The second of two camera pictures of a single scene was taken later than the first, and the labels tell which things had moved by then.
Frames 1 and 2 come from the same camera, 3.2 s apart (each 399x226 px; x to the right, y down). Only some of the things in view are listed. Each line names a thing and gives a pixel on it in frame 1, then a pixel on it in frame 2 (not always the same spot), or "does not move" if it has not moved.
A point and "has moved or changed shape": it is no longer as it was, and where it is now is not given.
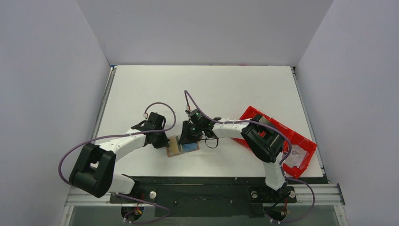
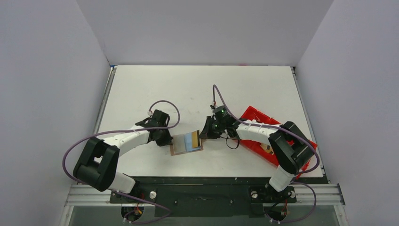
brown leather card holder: (175, 148) does not move
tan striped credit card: (174, 145) has moved or changed shape
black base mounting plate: (200, 196) does not move
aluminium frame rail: (308, 195) does not move
